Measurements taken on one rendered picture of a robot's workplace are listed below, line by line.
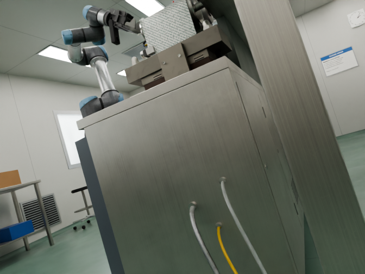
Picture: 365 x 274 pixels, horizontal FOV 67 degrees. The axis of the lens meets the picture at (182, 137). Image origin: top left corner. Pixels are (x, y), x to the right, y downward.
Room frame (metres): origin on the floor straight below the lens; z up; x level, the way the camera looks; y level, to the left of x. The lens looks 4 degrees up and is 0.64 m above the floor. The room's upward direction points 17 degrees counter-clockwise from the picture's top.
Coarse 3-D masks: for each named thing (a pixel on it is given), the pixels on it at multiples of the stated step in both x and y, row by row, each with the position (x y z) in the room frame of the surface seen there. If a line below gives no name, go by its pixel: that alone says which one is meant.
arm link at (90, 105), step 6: (90, 96) 1.60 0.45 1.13; (96, 96) 1.63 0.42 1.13; (84, 102) 1.58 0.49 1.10; (90, 102) 1.59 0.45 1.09; (96, 102) 1.60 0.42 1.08; (102, 102) 1.61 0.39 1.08; (84, 108) 1.58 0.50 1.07; (90, 108) 1.58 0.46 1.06; (96, 108) 1.59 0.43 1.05; (102, 108) 1.61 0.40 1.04; (84, 114) 1.59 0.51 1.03; (90, 114) 1.58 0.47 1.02
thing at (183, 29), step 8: (176, 24) 1.18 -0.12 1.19; (184, 24) 1.16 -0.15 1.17; (192, 24) 1.15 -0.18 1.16; (160, 32) 1.21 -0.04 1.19; (168, 32) 1.19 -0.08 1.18; (176, 32) 1.18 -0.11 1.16; (184, 32) 1.17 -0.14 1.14; (192, 32) 1.15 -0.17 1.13; (152, 40) 1.23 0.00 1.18; (160, 40) 1.21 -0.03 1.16; (168, 40) 1.20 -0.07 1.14; (176, 40) 1.19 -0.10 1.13; (160, 48) 1.22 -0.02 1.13
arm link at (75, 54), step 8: (64, 32) 1.37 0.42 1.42; (72, 32) 1.38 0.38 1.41; (80, 32) 1.39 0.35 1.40; (64, 40) 1.38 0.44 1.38; (72, 40) 1.39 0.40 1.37; (80, 40) 1.41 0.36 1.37; (72, 48) 1.50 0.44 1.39; (80, 48) 1.55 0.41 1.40; (72, 56) 1.63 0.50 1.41; (80, 56) 1.68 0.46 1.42; (80, 64) 1.77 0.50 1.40
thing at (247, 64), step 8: (224, 16) 1.12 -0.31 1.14; (224, 24) 1.12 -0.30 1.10; (224, 32) 1.12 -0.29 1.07; (232, 32) 1.20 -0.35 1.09; (232, 40) 1.13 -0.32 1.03; (240, 40) 1.38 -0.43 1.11; (232, 48) 1.12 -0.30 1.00; (240, 48) 1.28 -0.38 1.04; (248, 48) 1.64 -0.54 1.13; (232, 56) 1.12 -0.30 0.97; (240, 56) 1.20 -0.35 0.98; (248, 56) 1.51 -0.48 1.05; (240, 64) 1.12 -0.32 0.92; (248, 64) 1.39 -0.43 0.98; (248, 72) 1.29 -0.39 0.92; (256, 72) 1.65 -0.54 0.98; (256, 80) 1.51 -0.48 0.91
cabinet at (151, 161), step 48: (192, 96) 0.92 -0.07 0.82; (240, 96) 0.89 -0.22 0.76; (96, 144) 1.09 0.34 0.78; (144, 144) 1.01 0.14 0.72; (192, 144) 0.94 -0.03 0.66; (240, 144) 0.88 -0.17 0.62; (144, 192) 1.03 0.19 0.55; (192, 192) 0.96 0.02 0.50; (240, 192) 0.89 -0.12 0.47; (288, 192) 1.28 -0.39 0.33; (144, 240) 1.06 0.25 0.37; (192, 240) 0.98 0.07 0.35; (240, 240) 0.91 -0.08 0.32; (288, 240) 0.90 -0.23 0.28
